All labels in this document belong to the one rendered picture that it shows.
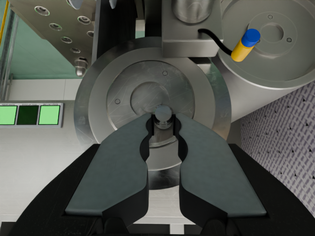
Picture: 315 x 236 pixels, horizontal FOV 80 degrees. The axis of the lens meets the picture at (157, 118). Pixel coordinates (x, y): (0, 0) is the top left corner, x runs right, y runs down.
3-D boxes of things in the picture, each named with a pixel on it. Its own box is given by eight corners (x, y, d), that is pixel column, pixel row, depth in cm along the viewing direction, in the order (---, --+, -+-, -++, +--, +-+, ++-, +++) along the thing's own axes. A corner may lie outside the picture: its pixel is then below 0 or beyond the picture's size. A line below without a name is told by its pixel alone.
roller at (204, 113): (207, 42, 18) (223, 166, 16) (182, 109, 43) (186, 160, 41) (88, 51, 18) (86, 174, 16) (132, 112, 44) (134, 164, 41)
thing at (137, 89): (163, 43, 17) (213, 114, 15) (164, 55, 19) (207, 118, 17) (89, 87, 16) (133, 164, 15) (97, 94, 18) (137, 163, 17)
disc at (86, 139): (221, 30, 19) (243, 184, 16) (219, 33, 19) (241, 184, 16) (75, 41, 19) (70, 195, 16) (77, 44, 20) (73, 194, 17)
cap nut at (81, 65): (85, 59, 53) (83, 74, 52) (90, 65, 56) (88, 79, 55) (72, 59, 53) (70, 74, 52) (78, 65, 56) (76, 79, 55)
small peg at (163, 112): (176, 106, 13) (170, 126, 12) (174, 115, 15) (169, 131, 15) (156, 100, 13) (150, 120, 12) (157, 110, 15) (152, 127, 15)
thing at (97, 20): (106, -71, 23) (95, 70, 19) (135, 42, 46) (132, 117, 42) (101, -71, 23) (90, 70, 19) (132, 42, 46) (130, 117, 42)
